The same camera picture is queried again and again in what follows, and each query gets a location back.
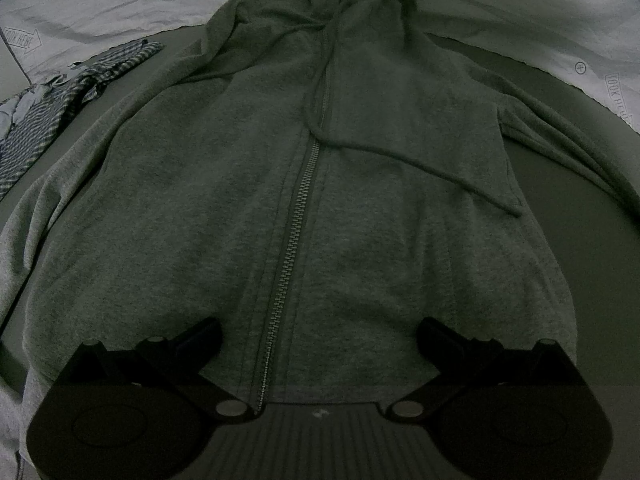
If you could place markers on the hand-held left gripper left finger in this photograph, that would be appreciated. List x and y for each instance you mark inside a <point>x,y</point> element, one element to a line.
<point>205,340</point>

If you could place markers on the grey zip hoodie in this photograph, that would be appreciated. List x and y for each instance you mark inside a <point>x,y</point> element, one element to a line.
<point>200,185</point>

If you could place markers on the carrot printed white sheet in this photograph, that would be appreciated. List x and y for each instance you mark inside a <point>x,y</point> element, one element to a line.
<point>125,0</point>

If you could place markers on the blue checked shirt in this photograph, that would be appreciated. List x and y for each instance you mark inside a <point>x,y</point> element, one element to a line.
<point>50,115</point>

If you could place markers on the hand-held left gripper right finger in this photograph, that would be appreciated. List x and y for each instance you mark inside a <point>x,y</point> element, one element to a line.
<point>435,341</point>

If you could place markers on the light blue garment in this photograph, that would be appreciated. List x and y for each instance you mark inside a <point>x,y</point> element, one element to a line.
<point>12,110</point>

